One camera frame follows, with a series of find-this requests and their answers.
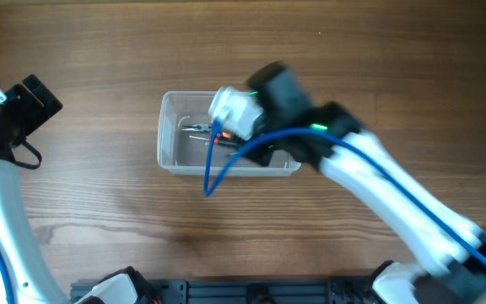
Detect red black handled screwdriver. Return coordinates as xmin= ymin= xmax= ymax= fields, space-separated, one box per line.
xmin=190 ymin=135 xmax=240 ymax=149

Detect orange black long-nose pliers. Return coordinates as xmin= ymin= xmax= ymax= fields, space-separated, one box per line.
xmin=181 ymin=123 xmax=233 ymax=139

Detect clear plastic container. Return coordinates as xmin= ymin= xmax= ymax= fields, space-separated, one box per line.
xmin=157 ymin=91 xmax=301 ymax=176

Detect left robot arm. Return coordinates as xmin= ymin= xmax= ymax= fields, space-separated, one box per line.
xmin=0 ymin=74 xmax=70 ymax=303

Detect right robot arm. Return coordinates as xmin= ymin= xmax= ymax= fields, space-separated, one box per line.
xmin=246 ymin=62 xmax=486 ymax=303

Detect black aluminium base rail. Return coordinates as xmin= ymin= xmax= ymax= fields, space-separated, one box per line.
xmin=148 ymin=276 xmax=379 ymax=304

